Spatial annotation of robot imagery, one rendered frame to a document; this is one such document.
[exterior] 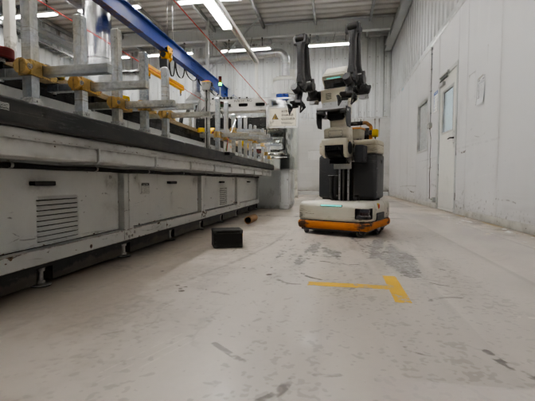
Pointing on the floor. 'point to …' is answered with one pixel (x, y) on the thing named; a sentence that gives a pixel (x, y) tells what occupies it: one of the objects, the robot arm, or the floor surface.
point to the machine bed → (101, 205)
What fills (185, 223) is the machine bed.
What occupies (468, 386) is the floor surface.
